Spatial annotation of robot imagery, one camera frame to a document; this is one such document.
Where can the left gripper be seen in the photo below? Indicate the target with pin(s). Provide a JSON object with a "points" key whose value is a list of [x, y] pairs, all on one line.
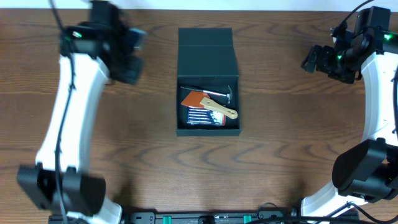
{"points": [[130, 69]]}

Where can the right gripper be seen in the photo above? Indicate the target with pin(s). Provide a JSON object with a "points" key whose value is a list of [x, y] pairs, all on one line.
{"points": [[326, 51]]}

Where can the black gift box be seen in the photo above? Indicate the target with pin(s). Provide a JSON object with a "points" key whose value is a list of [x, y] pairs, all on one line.
{"points": [[207, 60]]}

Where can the orange scraper wooden handle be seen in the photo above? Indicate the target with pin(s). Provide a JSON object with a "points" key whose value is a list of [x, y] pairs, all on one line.
{"points": [[200, 100]]}

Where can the screwdriver set blister pack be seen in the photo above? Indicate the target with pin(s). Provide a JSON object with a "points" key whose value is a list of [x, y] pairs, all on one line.
{"points": [[205, 117]]}

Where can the black handled claw hammer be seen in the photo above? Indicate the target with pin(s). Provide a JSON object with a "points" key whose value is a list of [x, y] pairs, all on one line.
{"points": [[228, 96]]}

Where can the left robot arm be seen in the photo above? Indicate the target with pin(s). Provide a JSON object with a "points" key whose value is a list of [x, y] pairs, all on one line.
{"points": [[91, 54]]}

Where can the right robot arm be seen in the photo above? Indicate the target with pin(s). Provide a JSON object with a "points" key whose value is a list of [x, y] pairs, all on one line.
{"points": [[367, 173]]}

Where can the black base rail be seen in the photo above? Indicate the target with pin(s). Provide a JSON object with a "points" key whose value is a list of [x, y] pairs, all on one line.
{"points": [[198, 218]]}

